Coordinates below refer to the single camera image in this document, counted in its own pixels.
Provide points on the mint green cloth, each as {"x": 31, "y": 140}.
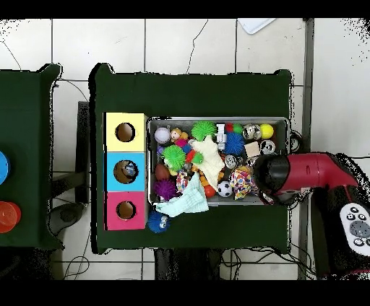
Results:
{"x": 190, "y": 200}

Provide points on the blue spiky ball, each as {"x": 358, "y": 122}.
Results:
{"x": 234, "y": 143}
{"x": 157, "y": 223}

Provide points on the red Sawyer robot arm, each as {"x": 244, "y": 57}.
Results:
{"x": 303, "y": 171}

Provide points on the silver mesh bin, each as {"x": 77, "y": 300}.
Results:
{"x": 185, "y": 122}

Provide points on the wooden box with three holes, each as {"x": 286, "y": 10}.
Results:
{"x": 136, "y": 179}

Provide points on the large green spiky ball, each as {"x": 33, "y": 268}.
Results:
{"x": 173, "y": 157}

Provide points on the cream cloth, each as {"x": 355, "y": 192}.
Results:
{"x": 209, "y": 158}

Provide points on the white baseball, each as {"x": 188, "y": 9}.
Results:
{"x": 162, "y": 135}

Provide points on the silver toy robot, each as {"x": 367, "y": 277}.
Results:
{"x": 221, "y": 137}

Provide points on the purple spiky ball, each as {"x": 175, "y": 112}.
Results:
{"x": 164, "y": 189}

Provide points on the small soccer ball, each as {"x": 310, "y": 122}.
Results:
{"x": 225, "y": 189}

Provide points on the dark green tablecloth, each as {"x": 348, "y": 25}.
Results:
{"x": 26, "y": 115}
{"x": 188, "y": 95}

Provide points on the wooden cube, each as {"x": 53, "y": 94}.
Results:
{"x": 252, "y": 149}

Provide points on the yellow ball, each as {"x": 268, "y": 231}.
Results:
{"x": 266, "y": 131}

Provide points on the white tray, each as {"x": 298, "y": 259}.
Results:
{"x": 254, "y": 24}

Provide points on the red plastic cup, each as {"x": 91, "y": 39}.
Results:
{"x": 19, "y": 213}

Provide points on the blue round disc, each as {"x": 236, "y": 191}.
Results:
{"x": 3, "y": 167}

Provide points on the orange plastic cup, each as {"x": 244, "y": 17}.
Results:
{"x": 7, "y": 215}

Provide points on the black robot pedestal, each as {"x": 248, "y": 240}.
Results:
{"x": 190, "y": 265}

